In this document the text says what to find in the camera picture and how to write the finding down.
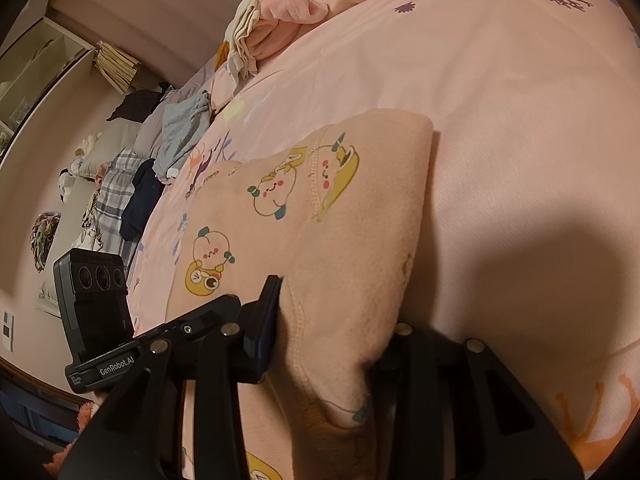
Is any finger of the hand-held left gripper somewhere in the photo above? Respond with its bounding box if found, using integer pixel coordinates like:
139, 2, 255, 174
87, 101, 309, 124
133, 294, 243, 343

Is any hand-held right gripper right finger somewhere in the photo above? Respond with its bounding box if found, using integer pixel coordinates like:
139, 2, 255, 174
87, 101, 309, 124
369, 322, 585, 480

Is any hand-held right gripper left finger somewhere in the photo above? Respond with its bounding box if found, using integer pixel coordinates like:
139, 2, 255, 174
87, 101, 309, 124
57, 275, 284, 480

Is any peach cartoon print fleece garment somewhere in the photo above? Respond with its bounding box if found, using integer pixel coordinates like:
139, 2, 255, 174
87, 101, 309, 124
167, 107, 434, 480

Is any white paper sheet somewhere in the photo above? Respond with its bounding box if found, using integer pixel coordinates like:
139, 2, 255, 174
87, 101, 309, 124
34, 279, 62, 317

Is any multicoloured bundle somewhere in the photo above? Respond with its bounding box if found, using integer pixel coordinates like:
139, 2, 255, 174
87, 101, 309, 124
31, 212, 63, 274

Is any dark wooden furniture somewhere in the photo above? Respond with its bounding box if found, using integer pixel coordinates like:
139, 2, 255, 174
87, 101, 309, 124
0, 357, 88, 453

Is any plaid cloth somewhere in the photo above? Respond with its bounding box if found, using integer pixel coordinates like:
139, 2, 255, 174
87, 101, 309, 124
82, 152, 147, 257

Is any navy garment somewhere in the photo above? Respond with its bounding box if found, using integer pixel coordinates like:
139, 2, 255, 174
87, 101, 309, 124
120, 159, 167, 242

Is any beige pillow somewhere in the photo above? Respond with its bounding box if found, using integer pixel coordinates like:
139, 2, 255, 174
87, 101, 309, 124
82, 121, 147, 182

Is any lilac cloth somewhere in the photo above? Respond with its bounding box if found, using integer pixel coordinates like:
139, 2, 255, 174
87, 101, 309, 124
134, 66, 213, 162

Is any grey garment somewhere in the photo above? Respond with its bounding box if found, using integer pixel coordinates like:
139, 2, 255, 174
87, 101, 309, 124
152, 91, 212, 182

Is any dark brown cloth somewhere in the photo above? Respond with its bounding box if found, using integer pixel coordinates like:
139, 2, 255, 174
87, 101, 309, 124
106, 88, 168, 124

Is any white cabinet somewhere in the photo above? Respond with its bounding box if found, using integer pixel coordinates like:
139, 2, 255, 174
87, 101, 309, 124
0, 15, 97, 162

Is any pink floral duvet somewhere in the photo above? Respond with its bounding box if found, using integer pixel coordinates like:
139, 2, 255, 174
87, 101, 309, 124
127, 0, 640, 480

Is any beige curtain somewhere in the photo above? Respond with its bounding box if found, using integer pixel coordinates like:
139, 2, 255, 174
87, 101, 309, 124
52, 0, 273, 80

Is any pink fleece cloth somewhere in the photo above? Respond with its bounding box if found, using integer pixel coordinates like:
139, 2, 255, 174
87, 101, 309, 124
249, 0, 332, 62

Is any wall switch plate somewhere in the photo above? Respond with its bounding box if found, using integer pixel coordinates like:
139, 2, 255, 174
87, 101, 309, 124
0, 310, 17, 352

